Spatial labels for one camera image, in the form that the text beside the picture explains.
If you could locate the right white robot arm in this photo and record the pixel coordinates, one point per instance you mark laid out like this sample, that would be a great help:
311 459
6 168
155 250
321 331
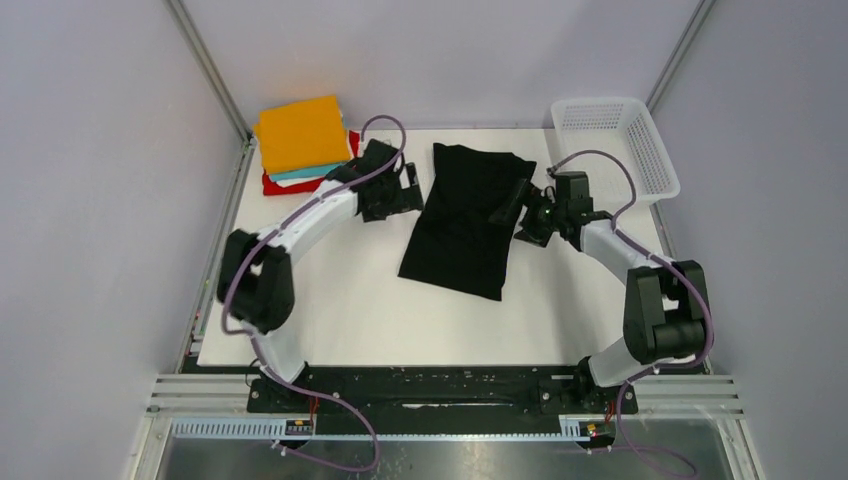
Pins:
665 315

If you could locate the aluminium frame rail right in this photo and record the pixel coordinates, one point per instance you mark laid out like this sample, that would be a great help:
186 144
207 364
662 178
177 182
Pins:
679 53

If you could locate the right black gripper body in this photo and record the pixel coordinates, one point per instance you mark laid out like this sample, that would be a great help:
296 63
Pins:
542 216

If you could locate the slotted cable duct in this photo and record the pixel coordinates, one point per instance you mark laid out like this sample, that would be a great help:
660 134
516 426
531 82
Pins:
476 427

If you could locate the black t shirt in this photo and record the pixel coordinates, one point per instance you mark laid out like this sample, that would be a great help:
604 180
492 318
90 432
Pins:
454 244

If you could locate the white folded t shirt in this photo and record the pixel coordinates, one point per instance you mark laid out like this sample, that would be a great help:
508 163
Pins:
293 182

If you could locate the orange folded t shirt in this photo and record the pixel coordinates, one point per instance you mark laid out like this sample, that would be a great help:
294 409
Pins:
303 134

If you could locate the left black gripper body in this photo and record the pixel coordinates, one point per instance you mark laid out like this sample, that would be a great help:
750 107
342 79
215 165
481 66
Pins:
395 199

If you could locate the teal folded t shirt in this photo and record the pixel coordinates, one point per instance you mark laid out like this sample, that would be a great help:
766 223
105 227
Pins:
303 173

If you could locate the red folded t shirt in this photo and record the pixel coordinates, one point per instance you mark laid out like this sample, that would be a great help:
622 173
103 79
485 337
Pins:
271 189

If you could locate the white plastic basket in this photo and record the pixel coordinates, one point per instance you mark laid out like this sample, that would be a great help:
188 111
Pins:
624 128

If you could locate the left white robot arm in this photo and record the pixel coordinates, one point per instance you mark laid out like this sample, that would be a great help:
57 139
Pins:
256 278

